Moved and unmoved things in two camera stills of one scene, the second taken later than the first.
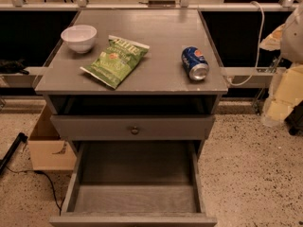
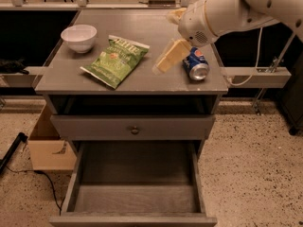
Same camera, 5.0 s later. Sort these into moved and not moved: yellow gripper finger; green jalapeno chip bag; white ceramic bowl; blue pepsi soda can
Moved: yellow gripper finger
Not moved: blue pepsi soda can; green jalapeno chip bag; white ceramic bowl
